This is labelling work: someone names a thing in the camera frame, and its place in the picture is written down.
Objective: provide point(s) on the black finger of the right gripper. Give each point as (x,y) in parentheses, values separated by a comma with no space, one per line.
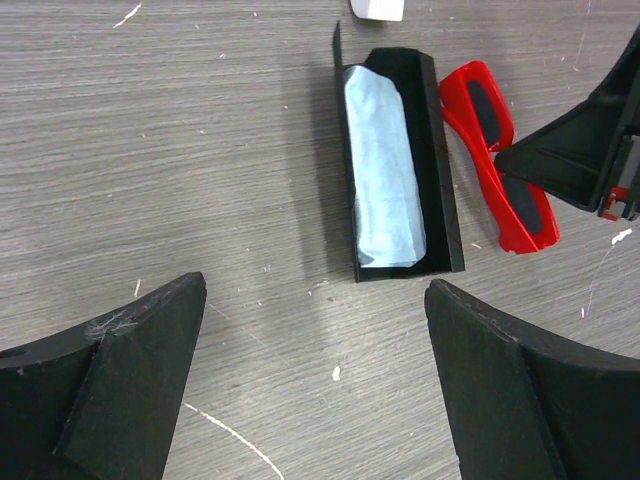
(571,157)

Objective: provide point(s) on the red sunglasses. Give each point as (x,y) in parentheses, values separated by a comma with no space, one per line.
(474,107)

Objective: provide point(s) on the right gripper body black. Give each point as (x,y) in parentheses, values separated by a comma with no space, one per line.
(621,199)

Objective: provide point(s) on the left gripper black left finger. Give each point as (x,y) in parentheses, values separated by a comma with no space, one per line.
(100,400)

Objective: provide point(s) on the black sunglasses case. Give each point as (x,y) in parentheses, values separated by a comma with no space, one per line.
(413,74)

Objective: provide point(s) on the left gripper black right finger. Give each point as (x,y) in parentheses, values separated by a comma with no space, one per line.
(525,403)

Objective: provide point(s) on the light blue cleaning cloth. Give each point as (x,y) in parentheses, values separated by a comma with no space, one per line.
(390,230)

